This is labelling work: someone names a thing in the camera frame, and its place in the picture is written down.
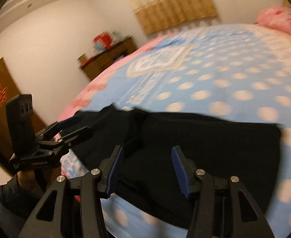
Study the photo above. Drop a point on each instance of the blue pink patterned bedspread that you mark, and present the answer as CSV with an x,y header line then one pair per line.
x,y
238,72

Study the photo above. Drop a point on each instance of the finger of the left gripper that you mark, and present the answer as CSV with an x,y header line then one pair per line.
x,y
76,137
52,130

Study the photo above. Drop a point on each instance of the left hand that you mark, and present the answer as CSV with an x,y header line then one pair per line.
x,y
37,182

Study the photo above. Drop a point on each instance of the brown wooden door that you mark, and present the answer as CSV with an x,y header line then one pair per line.
x,y
4,113

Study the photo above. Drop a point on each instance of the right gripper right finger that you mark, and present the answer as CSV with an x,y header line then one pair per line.
x,y
223,207

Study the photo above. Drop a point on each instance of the dark wooden desk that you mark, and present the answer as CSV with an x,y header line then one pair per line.
x,y
95,65

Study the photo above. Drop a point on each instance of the red gift bag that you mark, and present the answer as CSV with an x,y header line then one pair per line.
x,y
103,41

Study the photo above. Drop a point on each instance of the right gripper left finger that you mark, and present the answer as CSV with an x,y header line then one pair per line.
x,y
72,207

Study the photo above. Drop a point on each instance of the pink floral folded blanket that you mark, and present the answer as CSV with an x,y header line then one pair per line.
x,y
278,18

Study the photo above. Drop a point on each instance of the beige window curtain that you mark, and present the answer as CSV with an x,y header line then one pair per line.
x,y
158,15

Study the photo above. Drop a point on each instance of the yellow box on desk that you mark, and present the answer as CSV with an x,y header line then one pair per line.
x,y
82,59

